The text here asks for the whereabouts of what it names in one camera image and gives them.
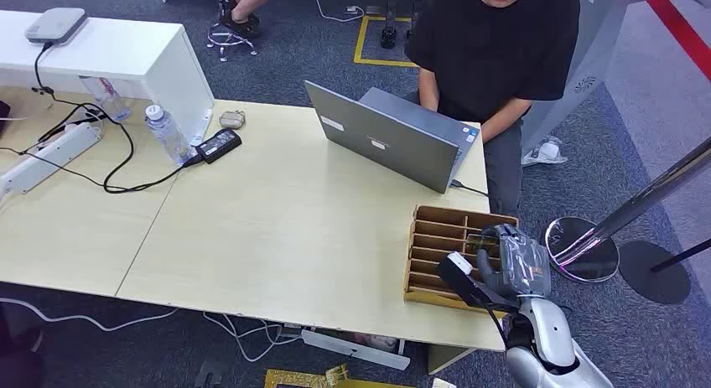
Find long white power strip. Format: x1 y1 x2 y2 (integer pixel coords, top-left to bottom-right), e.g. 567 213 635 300
0 122 105 197

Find white cable with plug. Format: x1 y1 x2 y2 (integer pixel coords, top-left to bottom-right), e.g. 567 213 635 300
307 0 366 24

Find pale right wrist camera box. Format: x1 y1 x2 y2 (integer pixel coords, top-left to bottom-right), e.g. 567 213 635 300
435 251 521 313

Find grey gate panel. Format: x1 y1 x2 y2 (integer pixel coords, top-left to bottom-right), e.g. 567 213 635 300
520 0 654 154

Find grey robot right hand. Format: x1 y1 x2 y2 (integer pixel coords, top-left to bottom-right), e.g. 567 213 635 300
476 224 552 301

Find pale wooden desk leg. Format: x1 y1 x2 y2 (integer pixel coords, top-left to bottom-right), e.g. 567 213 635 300
427 344 477 376

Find chrome stool base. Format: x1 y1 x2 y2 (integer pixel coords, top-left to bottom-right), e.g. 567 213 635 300
206 23 260 64

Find flat grey box device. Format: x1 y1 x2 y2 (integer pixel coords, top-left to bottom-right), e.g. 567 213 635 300
24 7 89 46

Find red barrier belt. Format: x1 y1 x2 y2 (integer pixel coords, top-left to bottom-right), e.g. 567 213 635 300
646 0 711 82

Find black power adapter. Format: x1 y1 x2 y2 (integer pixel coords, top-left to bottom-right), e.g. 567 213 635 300
195 128 243 165

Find white looped cable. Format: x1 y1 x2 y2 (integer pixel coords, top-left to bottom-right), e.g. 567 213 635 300
221 314 302 347
202 311 285 364

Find black stanchion with base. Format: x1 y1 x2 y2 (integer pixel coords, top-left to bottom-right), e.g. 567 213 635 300
617 238 711 306

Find wooden slotted card tray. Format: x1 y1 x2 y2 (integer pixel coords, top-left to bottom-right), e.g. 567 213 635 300
403 204 521 314

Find person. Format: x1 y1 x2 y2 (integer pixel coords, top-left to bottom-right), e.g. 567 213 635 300
218 0 285 40
404 0 582 220

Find black robot stand feet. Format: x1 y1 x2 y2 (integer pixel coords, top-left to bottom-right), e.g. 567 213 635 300
380 0 430 50

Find chrome stanchion pole with base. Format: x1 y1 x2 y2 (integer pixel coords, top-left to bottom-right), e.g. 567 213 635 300
544 135 711 284

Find thin black cable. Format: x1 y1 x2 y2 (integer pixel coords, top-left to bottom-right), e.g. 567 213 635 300
0 103 109 194

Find white cabinet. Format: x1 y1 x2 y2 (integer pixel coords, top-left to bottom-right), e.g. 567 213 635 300
0 10 215 147

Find clear empty plastic bottle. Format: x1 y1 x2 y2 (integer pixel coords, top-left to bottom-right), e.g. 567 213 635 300
80 75 133 123

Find black laptop power cable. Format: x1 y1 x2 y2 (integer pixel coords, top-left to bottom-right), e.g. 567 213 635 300
449 179 490 199

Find black adapter cable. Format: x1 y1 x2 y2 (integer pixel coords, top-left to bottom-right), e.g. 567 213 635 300
33 41 204 195

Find white power strip under desk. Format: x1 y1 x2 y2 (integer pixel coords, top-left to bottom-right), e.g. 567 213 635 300
300 328 412 371

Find clear water bottle white cap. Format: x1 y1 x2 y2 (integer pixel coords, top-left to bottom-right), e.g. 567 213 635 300
144 103 194 166

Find long white floor cable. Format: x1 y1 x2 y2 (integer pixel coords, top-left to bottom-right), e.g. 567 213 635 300
0 297 180 334

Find small grey earbud case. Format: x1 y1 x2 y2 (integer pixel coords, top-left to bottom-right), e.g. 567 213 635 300
218 110 247 130

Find grey laptop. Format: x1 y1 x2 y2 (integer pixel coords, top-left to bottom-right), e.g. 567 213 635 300
304 80 482 195

